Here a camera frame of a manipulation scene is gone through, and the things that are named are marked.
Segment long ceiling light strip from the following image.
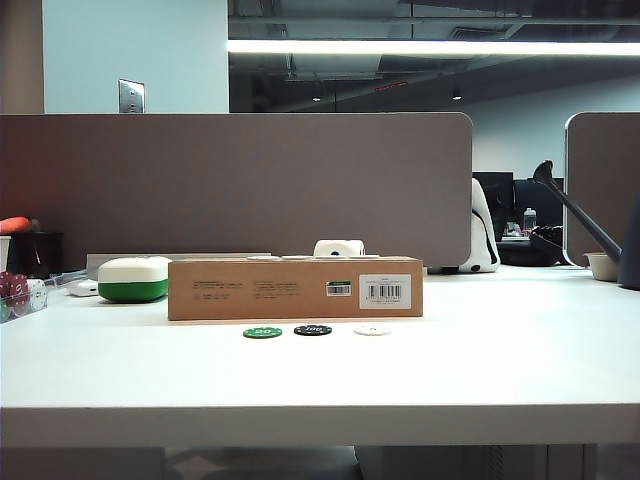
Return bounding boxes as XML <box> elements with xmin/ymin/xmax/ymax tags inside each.
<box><xmin>227</xmin><ymin>38</ymin><xmax>640</xmax><ymax>57</ymax></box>

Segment black cup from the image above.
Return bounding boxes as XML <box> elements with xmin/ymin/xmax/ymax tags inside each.
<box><xmin>9</xmin><ymin>230</ymin><xmax>65</xmax><ymax>280</ymax></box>

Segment white and green container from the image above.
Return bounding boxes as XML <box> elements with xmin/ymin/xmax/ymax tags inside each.
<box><xmin>97</xmin><ymin>255</ymin><xmax>171</xmax><ymax>303</ymax></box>

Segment wide grey desk divider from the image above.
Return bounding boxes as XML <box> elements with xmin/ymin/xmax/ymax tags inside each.
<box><xmin>0</xmin><ymin>112</ymin><xmax>474</xmax><ymax>274</ymax></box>

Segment red poker chip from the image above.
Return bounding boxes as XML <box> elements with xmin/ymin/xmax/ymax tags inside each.
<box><xmin>0</xmin><ymin>272</ymin><xmax>30</xmax><ymax>307</ymax></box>

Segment dark grey watering can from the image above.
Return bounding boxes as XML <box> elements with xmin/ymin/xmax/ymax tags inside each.
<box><xmin>532</xmin><ymin>159</ymin><xmax>640</xmax><ymax>291</ymax></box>

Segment white and black plush toy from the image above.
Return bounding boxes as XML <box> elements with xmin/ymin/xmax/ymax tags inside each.
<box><xmin>457</xmin><ymin>178</ymin><xmax>501</xmax><ymax>274</ymax></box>

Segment green poker chip 20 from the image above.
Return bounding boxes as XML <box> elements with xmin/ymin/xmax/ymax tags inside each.
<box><xmin>242</xmin><ymin>325</ymin><xmax>283</xmax><ymax>340</ymax></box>

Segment narrow grey desk divider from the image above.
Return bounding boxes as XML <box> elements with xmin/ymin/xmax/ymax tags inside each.
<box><xmin>563</xmin><ymin>111</ymin><xmax>640</xmax><ymax>268</ymax></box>

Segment metal wall switch plate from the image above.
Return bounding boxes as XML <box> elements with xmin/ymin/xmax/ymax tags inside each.
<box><xmin>117</xmin><ymin>78</ymin><xmax>146</xmax><ymax>114</ymax></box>

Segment clear plastic chip case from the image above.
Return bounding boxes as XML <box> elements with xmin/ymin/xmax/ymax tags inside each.
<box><xmin>0</xmin><ymin>272</ymin><xmax>49</xmax><ymax>325</ymax></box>

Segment brown cardboard box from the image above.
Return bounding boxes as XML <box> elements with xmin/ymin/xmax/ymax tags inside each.
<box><xmin>167</xmin><ymin>256</ymin><xmax>424</xmax><ymax>321</ymax></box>

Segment black bag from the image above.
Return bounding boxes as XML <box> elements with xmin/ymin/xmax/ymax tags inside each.
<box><xmin>499</xmin><ymin>224</ymin><xmax>569</xmax><ymax>266</ymax></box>

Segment beige paper bowl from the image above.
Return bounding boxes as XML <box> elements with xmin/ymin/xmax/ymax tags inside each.
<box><xmin>583</xmin><ymin>251</ymin><xmax>623</xmax><ymax>282</ymax></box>

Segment white poker chip in case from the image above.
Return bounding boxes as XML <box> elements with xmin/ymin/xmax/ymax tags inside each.
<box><xmin>27</xmin><ymin>279</ymin><xmax>48</xmax><ymax>314</ymax></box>

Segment black computer monitor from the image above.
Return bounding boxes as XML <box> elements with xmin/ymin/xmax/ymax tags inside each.
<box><xmin>472</xmin><ymin>171</ymin><xmax>515</xmax><ymax>214</ymax></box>

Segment small white earbud case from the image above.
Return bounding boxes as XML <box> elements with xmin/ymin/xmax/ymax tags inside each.
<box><xmin>67</xmin><ymin>278</ymin><xmax>100</xmax><ymax>298</ymax></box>

